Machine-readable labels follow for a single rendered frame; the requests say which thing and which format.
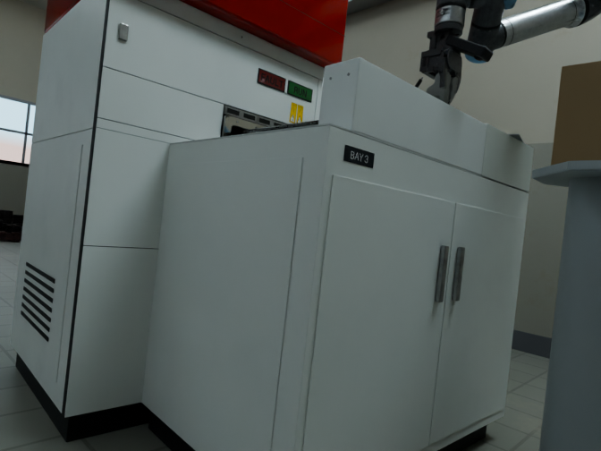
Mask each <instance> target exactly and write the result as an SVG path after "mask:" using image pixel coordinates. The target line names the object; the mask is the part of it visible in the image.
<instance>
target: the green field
mask: <svg viewBox="0 0 601 451"><path fill-rule="evenodd" d="M288 93H290V94H293V95H295V96H297V97H300V98H304V99H307V100H308V101H311V94H312V90H311V89H307V88H304V87H302V86H300V85H298V84H295V83H293V82H290V83H289V92H288Z"/></svg>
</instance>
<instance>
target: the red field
mask: <svg viewBox="0 0 601 451"><path fill-rule="evenodd" d="M258 81H259V82H262V83H265V84H266V85H269V86H271V87H274V88H277V89H280V90H283V91H284V84H285V79H283V78H280V77H278V76H275V75H273V74H271V73H269V72H265V71H262V70H260V71H259V79H258Z"/></svg>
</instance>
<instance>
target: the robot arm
mask: <svg viewBox="0 0 601 451"><path fill-rule="evenodd" d="M516 1H517V0H436V16H435V25H434V28H435V30H433V31H430V32H428V33H427V38H429V39H430V44H429V50H428V51H425V52H421V59H420V68H419V71H420V72H422V73H424V74H425V75H427V76H428V77H430V78H431V79H433V80H435V82H434V84H433V85H431V86H430V87H428V88H427V93H428V94H430V95H431V96H433V97H435V98H438V99H440V100H442V101H444V102H445V103H446V104H448V105H450V104H451V102H452V101H453V98H454V96H455V94H456V93H457V91H458V88H459V86H460V83H461V68H462V59H461V53H463V54H465V57H466V59H467V60H469V61H470V62H472V63H475V64H483V63H486V62H489V60H490V59H491V57H492V55H493V53H494V52H493V51H494V50H496V49H498V48H501V47H506V46H509V45H511V44H515V43H518V42H521V41H523V40H526V39H529V38H534V37H536V36H539V35H542V34H545V33H547V32H550V31H553V30H558V29H560V28H563V27H565V28H567V29H571V28H575V27H578V26H580V25H582V24H584V23H586V22H588V21H591V20H592V19H594V18H595V17H597V16H598V15H599V14H600V13H601V0H559V1H556V2H553V3H551V4H545V5H542V6H539V7H537V8H534V9H530V10H527V11H525V12H522V13H517V14H514V15H511V16H508V17H505V18H503V14H504V9H505V10H507V9H512V8H513V7H514V6H515V3H516ZM466 8H469V9H474V11H473V15H472V20H471V24H470V31H469V36H468V39H467V40H466V39H463V38H459V37H460V36H461V35H462V30H463V28H464V22H465V13H466ZM422 59H423V60H422Z"/></svg>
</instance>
